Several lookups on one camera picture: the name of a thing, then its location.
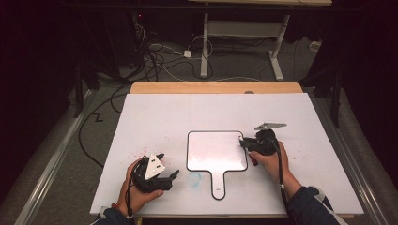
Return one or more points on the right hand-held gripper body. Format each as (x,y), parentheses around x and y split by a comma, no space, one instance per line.
(266,140)

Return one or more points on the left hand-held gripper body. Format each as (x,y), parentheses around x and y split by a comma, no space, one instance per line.
(155,184)

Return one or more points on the person's left hand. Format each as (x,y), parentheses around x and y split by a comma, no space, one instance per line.
(137,198)

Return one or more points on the person's right hand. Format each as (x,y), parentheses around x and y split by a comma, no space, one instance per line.
(272,165)

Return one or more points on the large white sheet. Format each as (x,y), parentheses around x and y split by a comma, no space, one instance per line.
(175,118)

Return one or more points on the red wristband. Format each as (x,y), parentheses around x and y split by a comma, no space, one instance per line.
(116,206)

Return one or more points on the grey round table grommet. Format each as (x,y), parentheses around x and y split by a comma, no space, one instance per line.
(249,92)

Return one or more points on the wooden table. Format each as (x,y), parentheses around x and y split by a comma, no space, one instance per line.
(216,87)

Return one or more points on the black metal stand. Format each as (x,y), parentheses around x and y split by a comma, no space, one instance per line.
(336,100)
(77,90)

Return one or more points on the grey padded tube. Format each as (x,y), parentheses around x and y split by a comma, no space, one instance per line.
(369,150)

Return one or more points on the small white power adapter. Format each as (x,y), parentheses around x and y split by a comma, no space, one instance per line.
(187,53)

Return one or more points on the small white floor box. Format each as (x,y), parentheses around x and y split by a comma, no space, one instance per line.
(314,46)

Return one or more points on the metal floor rail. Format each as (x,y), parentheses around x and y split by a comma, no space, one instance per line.
(350,150)
(53,156)

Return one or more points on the white metal desk frame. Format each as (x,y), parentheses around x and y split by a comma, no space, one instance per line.
(244,28)

